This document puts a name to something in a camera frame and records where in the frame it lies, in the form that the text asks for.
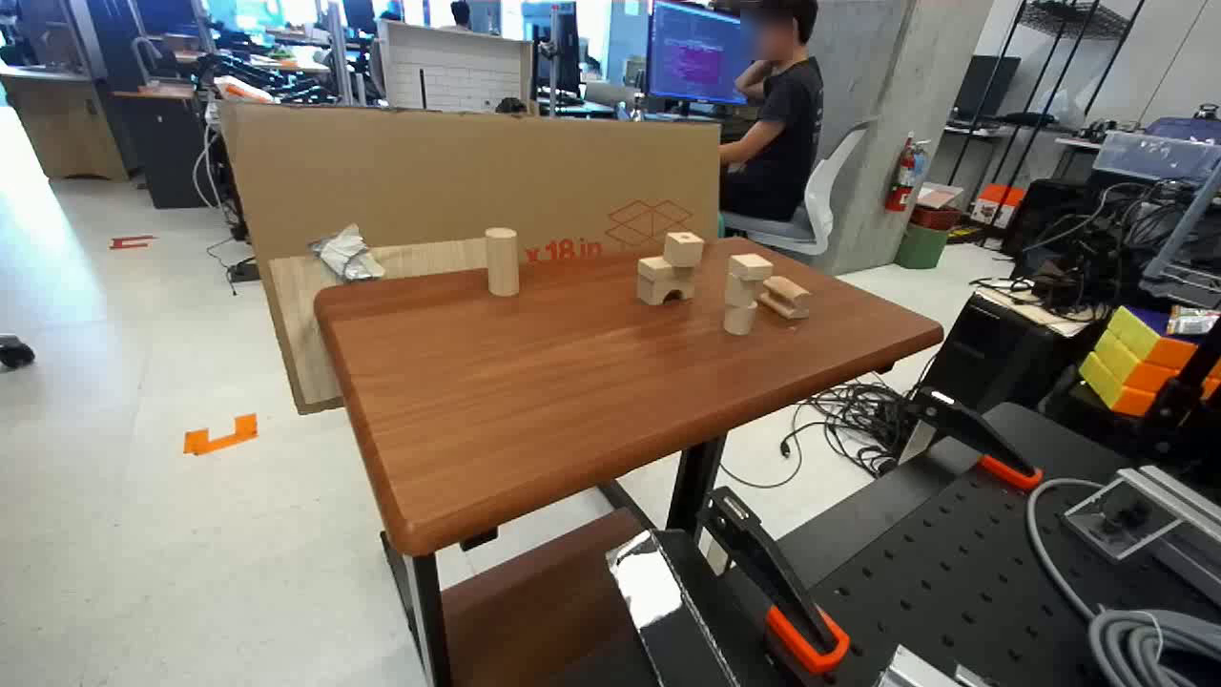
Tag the light plywood board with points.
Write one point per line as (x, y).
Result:
(300, 333)

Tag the wooden arch block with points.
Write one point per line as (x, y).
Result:
(653, 279)

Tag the yellow orange foam cube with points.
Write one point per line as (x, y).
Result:
(1135, 363)

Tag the tall wooden cylinder block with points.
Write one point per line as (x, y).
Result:
(501, 262)

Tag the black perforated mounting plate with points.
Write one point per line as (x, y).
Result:
(966, 573)

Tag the green bin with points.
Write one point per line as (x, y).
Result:
(922, 244)

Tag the white partition panel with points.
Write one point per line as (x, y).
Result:
(457, 65)

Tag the square wooden block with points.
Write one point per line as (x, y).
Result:
(686, 250)
(748, 270)

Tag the seated person black shirt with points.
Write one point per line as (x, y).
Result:
(772, 129)

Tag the small black floor object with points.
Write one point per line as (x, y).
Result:
(12, 351)

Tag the short wooden cylinder block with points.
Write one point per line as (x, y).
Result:
(738, 314)

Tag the black cabinet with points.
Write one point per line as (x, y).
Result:
(157, 139)

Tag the red fire extinguisher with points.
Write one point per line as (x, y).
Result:
(907, 174)

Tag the grey electrical box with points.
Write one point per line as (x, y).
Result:
(1118, 515)

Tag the black equipment box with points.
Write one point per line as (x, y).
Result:
(1004, 345)

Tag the white office chair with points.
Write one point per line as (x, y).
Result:
(819, 202)

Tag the low curved wooden block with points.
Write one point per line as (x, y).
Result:
(785, 295)

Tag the black table leg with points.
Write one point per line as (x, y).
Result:
(428, 613)

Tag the large cardboard box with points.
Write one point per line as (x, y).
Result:
(472, 178)

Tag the computer monitor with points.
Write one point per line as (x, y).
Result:
(692, 56)

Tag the black metal shelf rack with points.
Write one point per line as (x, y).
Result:
(1053, 78)

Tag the crumpled white cloth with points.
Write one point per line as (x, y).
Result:
(344, 252)

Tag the orange white box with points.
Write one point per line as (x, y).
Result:
(996, 202)

